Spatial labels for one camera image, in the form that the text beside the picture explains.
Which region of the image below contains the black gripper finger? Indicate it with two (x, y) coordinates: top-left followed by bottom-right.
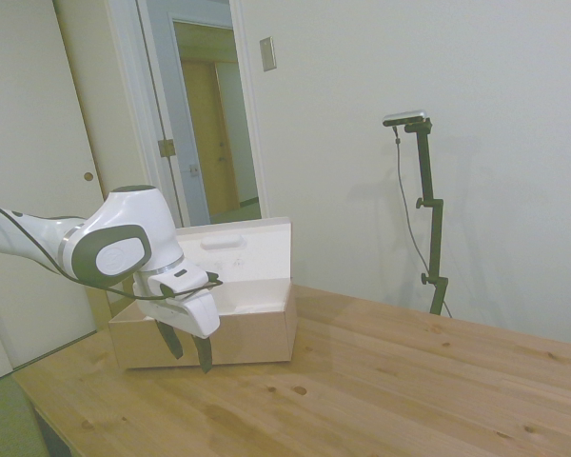
(153, 319), (186, 360)
(188, 332), (214, 374)

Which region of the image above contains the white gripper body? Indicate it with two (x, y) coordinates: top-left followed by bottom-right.
(132, 264), (222, 338)

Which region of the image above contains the cardboard box with hinged lid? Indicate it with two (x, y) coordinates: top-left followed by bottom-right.
(108, 216), (299, 372)

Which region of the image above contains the green upholstered seat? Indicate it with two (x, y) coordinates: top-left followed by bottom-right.
(0, 373), (70, 457)

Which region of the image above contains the white hinged door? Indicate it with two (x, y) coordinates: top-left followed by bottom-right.
(135, 0), (213, 229)

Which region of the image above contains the white sliding closet door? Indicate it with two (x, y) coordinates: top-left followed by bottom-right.
(0, 0), (113, 377)

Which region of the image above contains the black jointed camera stand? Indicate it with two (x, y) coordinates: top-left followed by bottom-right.
(402, 118), (451, 317)

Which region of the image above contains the metal wall switch plate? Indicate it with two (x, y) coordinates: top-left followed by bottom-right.
(259, 36), (278, 73)

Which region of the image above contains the grey stereo camera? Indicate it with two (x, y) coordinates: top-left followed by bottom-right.
(383, 109), (430, 129)

